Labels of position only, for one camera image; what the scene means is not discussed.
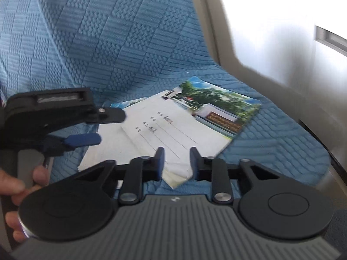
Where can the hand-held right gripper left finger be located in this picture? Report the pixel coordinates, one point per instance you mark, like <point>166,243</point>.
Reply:
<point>160,165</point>

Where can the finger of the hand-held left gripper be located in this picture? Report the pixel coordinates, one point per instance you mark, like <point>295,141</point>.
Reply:
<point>112,114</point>
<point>82,140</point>

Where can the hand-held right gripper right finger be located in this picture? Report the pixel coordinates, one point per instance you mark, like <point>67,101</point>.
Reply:
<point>193,165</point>

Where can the photo cover booklet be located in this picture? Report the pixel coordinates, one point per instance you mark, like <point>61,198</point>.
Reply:
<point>119,138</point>
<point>189,122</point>

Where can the person's left hand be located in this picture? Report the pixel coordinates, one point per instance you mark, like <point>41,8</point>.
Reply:
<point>15,187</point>

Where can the white paper sheet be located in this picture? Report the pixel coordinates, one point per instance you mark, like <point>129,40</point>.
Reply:
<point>177,176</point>

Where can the blue textured seat cushion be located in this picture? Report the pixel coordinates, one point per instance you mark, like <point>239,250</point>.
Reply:
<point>130,46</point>
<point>21,46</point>

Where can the beige seat frame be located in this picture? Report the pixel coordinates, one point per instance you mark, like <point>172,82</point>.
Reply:
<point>225,32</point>

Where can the grey window frame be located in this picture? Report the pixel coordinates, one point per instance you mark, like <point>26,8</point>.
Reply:
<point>330,36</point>

